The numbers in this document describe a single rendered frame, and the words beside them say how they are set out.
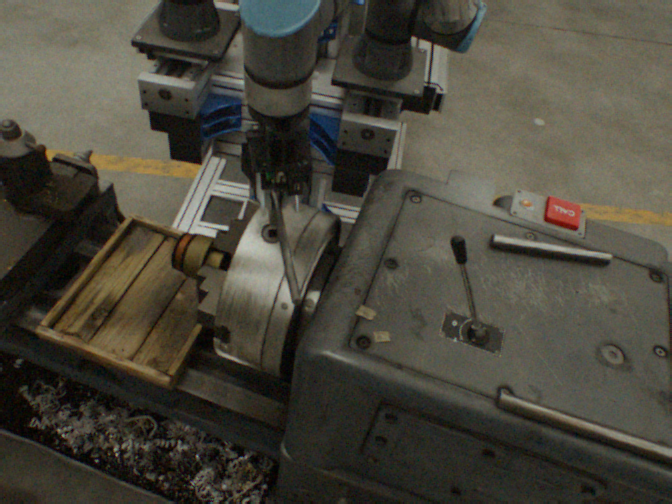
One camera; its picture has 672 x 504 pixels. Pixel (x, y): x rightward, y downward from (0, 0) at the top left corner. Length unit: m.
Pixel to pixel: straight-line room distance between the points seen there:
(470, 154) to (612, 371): 2.42
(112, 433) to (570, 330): 1.04
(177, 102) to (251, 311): 0.71
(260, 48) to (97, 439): 1.13
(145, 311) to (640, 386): 0.94
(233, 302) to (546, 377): 0.49
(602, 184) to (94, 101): 2.72
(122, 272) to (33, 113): 2.08
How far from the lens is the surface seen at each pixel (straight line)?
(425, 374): 0.83
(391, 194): 1.04
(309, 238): 0.96
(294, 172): 0.70
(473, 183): 1.11
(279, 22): 0.58
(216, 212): 2.42
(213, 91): 1.61
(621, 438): 0.87
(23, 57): 3.82
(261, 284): 0.94
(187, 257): 1.10
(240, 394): 1.22
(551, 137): 3.60
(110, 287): 1.36
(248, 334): 0.97
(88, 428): 1.54
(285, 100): 0.64
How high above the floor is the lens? 1.96
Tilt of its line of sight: 50 degrees down
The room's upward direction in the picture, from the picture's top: 11 degrees clockwise
